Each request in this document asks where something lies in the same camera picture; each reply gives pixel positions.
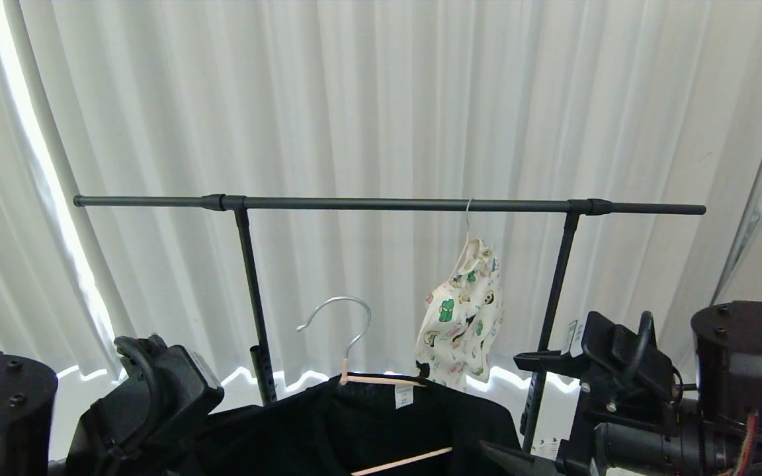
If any black garment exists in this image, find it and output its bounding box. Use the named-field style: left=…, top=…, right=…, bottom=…
left=183, top=374, right=522, bottom=476

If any black clothes rack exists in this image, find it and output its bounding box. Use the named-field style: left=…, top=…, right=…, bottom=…
left=73, top=194, right=707, bottom=455

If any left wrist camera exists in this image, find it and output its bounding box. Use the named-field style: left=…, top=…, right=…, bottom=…
left=65, top=335, right=226, bottom=476

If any cream printed garment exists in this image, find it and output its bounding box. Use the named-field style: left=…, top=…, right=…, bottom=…
left=415, top=237, right=505, bottom=392

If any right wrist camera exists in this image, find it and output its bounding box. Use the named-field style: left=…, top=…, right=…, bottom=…
left=513, top=311, right=684, bottom=432

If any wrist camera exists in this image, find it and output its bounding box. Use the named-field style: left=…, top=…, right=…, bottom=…
left=65, top=335, right=226, bottom=476
left=513, top=311, right=684, bottom=432

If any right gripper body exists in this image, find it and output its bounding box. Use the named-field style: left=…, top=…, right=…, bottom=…
left=556, top=422, right=740, bottom=476

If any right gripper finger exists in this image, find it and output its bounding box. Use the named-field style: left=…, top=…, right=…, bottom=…
left=479, top=440, right=562, bottom=476

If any white curtain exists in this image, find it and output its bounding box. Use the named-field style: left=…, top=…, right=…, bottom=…
left=0, top=0, right=762, bottom=391

